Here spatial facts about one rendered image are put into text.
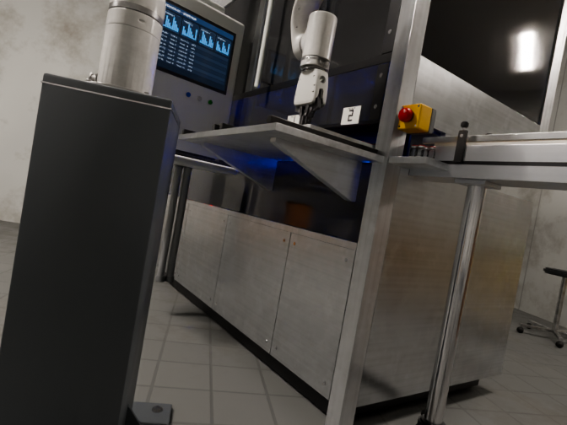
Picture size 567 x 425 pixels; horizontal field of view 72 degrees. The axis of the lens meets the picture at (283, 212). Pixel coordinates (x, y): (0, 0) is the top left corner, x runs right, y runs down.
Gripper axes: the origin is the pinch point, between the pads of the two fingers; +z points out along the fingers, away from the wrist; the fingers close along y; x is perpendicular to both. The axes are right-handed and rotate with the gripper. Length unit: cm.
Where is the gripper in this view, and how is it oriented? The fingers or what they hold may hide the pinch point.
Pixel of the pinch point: (305, 124)
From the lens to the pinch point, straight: 116.7
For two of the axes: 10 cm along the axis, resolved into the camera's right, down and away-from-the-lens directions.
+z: -1.7, 9.8, 0.3
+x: -8.1, -1.3, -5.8
